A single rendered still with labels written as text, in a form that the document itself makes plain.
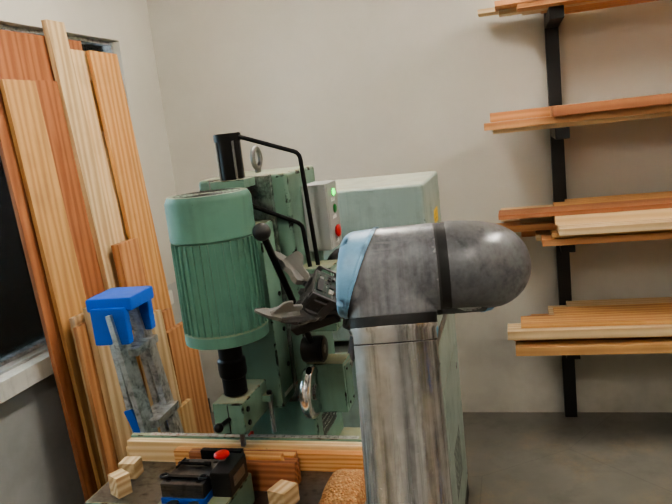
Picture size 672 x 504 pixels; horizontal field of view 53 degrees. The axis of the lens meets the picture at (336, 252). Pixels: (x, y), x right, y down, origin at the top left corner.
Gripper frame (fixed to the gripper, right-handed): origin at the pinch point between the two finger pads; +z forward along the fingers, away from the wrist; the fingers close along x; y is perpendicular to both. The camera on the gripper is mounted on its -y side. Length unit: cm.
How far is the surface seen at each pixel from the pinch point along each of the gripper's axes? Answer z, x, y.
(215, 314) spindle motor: 5.0, 4.6, -9.5
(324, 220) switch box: -12.5, -31.0, -8.4
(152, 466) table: 2, 20, -52
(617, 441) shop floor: -210, -87, -117
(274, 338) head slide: -10.6, -2.8, -20.4
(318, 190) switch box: -8.2, -35.2, -4.3
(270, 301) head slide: -6.4, -7.9, -15.2
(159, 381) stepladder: 2, -31, -110
